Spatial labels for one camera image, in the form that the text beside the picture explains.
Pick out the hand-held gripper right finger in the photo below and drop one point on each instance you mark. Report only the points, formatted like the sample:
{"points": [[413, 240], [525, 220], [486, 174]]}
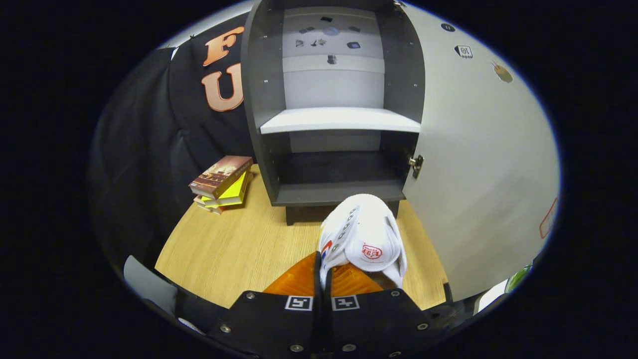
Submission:
{"points": [[374, 324]]}

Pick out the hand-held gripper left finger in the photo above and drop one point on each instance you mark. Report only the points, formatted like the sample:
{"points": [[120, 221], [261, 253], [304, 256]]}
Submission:
{"points": [[274, 324]]}

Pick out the white canvas shoe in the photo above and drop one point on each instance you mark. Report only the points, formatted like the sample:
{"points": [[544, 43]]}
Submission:
{"points": [[364, 224]]}

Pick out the beige shoe cabinet door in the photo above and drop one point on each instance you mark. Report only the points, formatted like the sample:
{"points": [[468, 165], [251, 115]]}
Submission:
{"points": [[473, 174]]}

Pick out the dark grey shoe cabinet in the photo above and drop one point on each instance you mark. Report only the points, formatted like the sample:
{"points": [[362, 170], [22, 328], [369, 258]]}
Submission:
{"points": [[259, 99]]}

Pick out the metal door hinge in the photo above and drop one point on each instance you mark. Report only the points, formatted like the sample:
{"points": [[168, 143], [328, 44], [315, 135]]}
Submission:
{"points": [[398, 5], [416, 164]]}

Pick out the white cabinet shelf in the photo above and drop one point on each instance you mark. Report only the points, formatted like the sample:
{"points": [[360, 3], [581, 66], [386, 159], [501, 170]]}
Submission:
{"points": [[339, 119]]}

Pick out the white side table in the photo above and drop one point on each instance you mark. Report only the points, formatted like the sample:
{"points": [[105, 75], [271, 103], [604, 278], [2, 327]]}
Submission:
{"points": [[493, 294]]}

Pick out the yellow book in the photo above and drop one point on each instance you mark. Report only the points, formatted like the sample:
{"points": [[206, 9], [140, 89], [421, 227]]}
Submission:
{"points": [[234, 192]]}

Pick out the green round object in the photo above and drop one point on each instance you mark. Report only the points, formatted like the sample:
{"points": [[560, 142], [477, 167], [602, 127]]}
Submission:
{"points": [[519, 278]]}

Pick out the brown book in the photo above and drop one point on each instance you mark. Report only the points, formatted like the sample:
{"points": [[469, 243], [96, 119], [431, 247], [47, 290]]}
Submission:
{"points": [[219, 174]]}

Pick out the black backdrop cloth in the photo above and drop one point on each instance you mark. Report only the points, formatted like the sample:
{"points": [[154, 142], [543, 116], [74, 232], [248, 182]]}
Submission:
{"points": [[149, 149]]}

